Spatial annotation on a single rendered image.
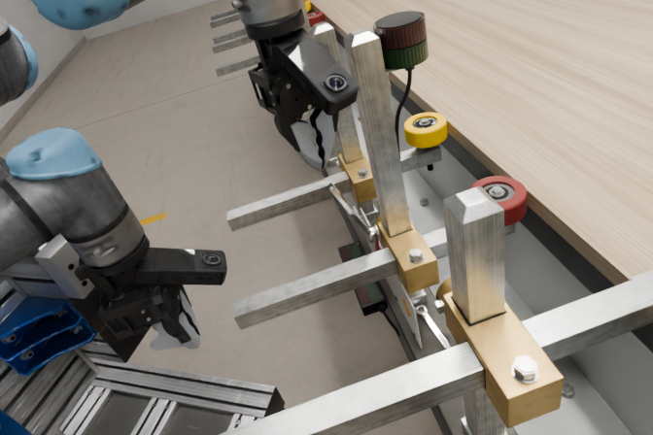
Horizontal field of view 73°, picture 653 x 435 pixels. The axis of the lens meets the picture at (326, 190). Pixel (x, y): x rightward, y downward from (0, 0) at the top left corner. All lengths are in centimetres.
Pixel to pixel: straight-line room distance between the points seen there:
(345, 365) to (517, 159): 104
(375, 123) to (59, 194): 36
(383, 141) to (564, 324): 29
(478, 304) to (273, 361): 132
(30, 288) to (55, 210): 35
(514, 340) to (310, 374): 123
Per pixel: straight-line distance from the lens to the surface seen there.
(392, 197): 64
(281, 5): 53
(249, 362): 173
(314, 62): 53
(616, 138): 82
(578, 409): 82
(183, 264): 60
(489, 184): 70
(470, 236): 37
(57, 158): 51
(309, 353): 166
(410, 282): 65
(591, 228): 65
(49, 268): 76
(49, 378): 93
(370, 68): 54
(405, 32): 53
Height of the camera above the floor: 133
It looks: 35 degrees down
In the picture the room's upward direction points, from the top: 16 degrees counter-clockwise
